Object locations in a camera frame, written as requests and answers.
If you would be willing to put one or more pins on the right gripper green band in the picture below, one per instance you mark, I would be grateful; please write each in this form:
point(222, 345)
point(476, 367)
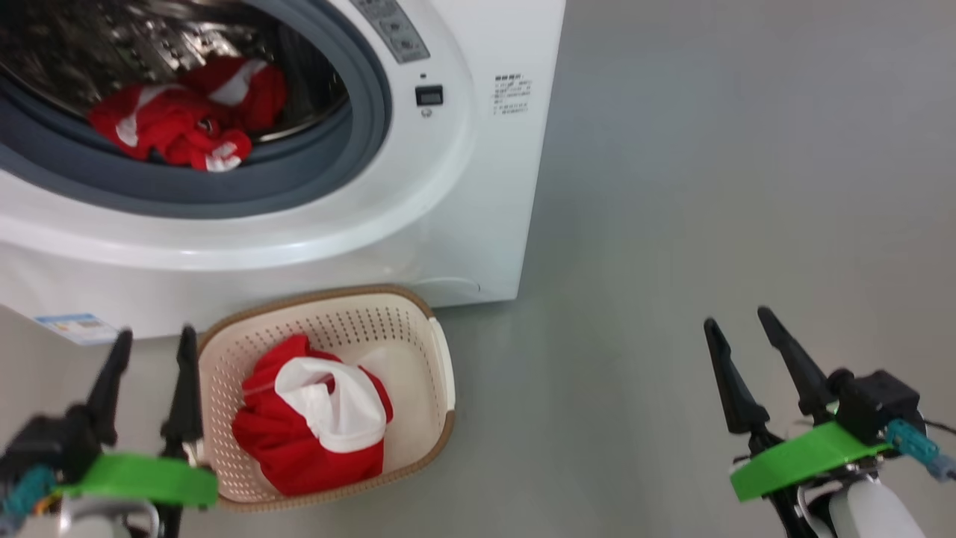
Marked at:
point(814, 456)

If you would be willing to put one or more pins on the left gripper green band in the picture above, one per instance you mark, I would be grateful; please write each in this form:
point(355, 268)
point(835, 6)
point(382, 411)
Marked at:
point(142, 478)

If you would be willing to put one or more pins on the red garment with white panel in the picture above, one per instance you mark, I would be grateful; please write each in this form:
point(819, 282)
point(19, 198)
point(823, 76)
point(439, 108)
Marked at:
point(299, 448)

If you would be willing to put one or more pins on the red garment with white stripes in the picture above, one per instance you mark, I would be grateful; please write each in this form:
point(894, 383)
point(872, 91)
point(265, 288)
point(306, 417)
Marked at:
point(172, 127)

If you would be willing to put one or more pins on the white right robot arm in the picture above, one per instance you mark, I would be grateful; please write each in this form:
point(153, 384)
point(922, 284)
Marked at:
point(874, 515)

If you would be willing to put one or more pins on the grey rubber door gasket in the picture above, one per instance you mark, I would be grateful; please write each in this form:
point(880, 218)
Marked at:
point(224, 190)

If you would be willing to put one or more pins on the cream perforated laundry basket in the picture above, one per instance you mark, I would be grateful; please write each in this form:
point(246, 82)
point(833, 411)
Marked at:
point(403, 351)

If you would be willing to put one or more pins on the white front-load washing machine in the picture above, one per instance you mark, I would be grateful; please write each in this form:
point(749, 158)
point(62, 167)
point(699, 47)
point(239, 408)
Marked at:
point(463, 224)

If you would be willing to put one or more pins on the black door lock socket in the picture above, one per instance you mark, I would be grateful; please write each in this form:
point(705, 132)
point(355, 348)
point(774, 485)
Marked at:
point(429, 95)

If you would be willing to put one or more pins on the blue energy label sticker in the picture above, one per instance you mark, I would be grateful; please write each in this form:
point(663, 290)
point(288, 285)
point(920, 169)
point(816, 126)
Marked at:
point(75, 327)

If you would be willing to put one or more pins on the steel washer drum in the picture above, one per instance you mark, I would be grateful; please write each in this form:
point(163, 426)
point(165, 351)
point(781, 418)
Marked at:
point(75, 45)

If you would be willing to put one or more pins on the printed text label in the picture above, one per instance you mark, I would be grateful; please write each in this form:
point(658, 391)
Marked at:
point(512, 93)

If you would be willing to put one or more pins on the grey warning label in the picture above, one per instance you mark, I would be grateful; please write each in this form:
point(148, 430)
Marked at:
point(396, 33)

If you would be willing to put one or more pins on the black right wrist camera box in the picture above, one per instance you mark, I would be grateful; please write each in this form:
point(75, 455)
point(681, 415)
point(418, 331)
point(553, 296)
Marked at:
point(877, 403)

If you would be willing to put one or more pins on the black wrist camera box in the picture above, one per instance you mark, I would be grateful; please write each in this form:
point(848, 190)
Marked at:
point(45, 448)
point(877, 403)

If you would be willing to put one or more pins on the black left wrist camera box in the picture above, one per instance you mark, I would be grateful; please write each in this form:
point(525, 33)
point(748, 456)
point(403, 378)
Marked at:
point(45, 448)

